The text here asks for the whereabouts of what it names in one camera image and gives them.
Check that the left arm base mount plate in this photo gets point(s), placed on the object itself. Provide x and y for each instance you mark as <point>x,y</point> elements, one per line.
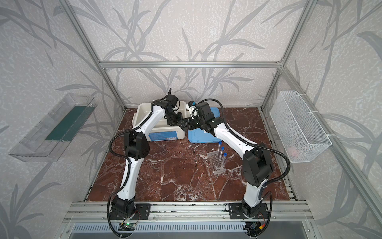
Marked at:
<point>138,211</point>

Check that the clear acrylic wall shelf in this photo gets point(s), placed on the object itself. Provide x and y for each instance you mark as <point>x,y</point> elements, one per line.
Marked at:
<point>47,141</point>

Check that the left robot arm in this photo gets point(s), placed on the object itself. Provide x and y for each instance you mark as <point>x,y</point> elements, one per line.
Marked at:
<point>133,146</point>

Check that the clear acrylic test tube rack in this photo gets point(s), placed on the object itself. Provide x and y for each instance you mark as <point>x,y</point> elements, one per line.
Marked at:
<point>214,165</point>

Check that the white wire mesh basket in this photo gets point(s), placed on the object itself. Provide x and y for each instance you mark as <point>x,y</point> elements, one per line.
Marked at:
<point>298,126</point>

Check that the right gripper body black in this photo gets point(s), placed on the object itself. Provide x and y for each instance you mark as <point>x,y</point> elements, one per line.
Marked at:
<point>189,123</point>

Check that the white plastic storage bin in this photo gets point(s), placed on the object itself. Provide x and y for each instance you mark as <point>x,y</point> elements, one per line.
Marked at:
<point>161,131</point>

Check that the aluminium front rail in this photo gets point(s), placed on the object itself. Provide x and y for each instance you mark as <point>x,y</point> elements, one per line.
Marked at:
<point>189,212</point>

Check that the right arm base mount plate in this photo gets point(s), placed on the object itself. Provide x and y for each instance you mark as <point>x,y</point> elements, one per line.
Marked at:
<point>238,211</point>

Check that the green circuit board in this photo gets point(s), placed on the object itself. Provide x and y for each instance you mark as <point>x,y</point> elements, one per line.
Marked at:
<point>127,226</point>

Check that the pink item in basket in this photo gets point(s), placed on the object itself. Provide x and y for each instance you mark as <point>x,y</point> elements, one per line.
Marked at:
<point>294,152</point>

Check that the blue plastic bin lid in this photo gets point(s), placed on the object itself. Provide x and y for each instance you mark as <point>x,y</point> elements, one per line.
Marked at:
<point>198,135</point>

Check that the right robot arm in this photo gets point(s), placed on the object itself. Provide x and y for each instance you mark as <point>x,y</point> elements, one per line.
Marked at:
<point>257,164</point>

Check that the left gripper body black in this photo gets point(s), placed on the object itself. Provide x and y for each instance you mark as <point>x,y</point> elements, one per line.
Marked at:
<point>173,118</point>

